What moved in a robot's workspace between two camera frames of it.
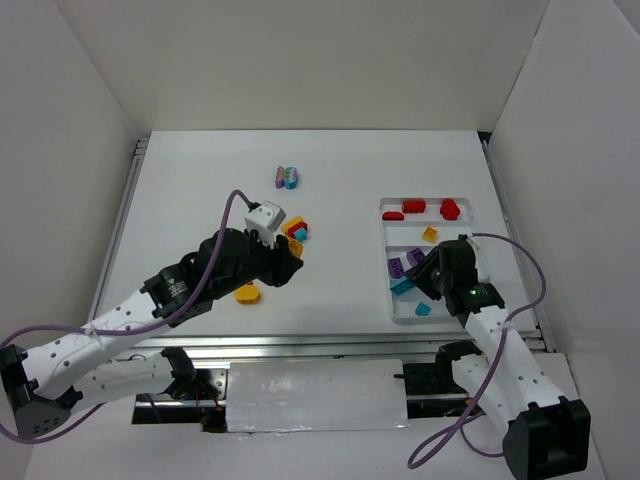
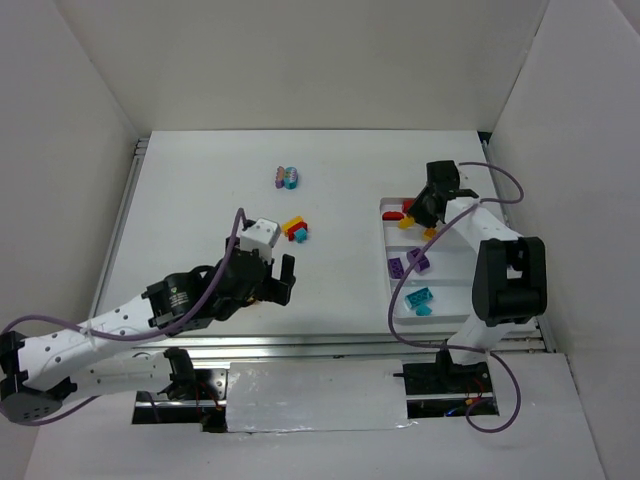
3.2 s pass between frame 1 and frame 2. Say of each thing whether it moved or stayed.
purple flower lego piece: stayed
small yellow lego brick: stayed
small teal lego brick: stayed
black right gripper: moved
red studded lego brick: stayed
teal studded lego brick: moved
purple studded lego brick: stayed
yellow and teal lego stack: moved
